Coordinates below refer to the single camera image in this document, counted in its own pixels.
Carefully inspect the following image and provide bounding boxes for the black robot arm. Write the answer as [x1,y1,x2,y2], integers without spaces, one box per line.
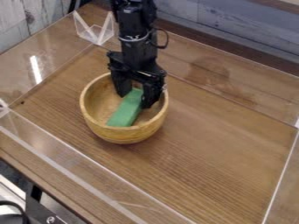
[107,0,168,109]

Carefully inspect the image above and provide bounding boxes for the clear acrylic corner bracket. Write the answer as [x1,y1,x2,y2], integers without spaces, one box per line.
[72,11,115,46]

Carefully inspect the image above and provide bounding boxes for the light wooden bowl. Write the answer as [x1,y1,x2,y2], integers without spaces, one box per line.
[79,73,170,144]

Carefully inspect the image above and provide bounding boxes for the clear acrylic enclosure walls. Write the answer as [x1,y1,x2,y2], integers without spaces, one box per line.
[0,17,299,224]

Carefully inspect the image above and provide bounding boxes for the black table leg bracket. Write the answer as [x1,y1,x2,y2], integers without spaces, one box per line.
[25,185,68,224]

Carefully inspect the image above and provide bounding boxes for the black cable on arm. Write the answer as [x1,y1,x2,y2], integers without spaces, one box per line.
[148,27,171,50]

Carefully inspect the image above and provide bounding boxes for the green rectangular block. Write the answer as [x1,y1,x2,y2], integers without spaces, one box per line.
[107,88,143,127]

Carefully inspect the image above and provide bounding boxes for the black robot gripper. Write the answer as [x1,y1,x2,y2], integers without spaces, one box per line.
[107,38,167,109]

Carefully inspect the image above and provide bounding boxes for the black cable lower left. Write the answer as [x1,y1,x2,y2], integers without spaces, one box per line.
[0,200,31,224]

